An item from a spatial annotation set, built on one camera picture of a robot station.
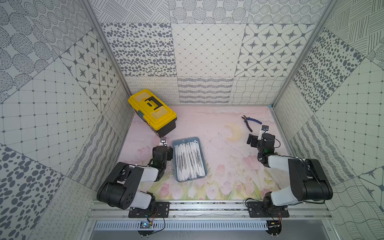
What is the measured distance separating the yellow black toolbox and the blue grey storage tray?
0.46 ft

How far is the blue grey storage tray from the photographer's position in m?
0.87

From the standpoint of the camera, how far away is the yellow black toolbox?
922mm
